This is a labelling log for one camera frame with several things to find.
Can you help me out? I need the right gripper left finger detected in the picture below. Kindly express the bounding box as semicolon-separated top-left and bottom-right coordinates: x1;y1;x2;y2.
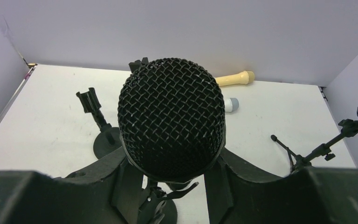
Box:
0;149;143;224

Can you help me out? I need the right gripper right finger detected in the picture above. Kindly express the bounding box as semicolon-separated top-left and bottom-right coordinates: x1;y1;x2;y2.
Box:
204;149;358;224

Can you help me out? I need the black round-base stand white mic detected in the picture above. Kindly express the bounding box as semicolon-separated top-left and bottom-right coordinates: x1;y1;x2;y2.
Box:
76;87;122;159

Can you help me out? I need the white microphone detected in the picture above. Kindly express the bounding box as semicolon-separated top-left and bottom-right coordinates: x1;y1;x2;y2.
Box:
224;98;239;113

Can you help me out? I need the black microphone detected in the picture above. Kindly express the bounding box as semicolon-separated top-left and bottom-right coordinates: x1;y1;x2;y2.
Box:
117;58;226;182

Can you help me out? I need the cream beige microphone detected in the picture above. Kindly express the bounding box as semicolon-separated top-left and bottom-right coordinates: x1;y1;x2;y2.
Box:
214;71;255;87

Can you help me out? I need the black tripod shock-mount stand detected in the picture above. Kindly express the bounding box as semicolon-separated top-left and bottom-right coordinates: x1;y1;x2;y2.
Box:
270;107;358;174

